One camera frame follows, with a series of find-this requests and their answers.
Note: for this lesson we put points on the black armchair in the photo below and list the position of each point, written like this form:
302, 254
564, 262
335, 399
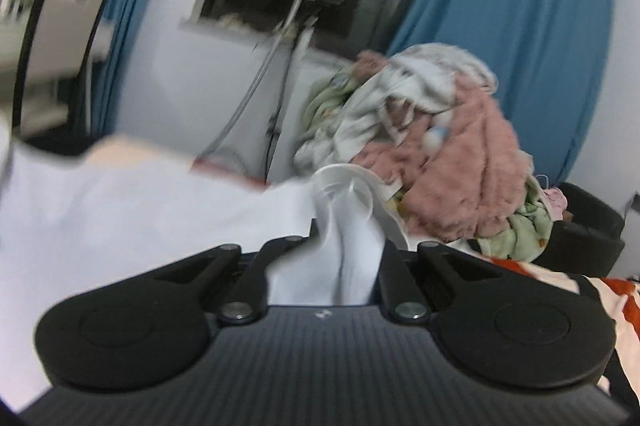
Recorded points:
585, 231

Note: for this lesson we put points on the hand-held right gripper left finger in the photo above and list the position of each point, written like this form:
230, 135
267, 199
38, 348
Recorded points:
270, 262

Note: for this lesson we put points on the striped blanket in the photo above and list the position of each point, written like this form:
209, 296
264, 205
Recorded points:
617, 288

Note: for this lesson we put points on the white garment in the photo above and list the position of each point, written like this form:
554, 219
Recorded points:
150, 216

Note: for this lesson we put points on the green printed blanket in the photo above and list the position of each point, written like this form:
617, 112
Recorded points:
320, 111

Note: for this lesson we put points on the cloth on window sill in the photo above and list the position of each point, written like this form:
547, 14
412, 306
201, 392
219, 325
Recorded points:
232, 20

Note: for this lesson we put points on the small pink garment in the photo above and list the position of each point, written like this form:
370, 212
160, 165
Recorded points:
555, 201

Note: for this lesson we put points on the black and white chair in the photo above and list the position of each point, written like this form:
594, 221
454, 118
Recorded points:
55, 36

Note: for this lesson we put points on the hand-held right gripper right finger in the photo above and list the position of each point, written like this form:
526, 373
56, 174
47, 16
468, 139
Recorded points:
392, 276

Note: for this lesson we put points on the pale green blanket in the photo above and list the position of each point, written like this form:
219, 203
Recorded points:
525, 231

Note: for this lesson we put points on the pink fluffy blanket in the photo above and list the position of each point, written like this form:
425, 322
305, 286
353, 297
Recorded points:
465, 166

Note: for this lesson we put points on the blue curtain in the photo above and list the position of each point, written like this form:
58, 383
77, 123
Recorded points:
135, 6
525, 31

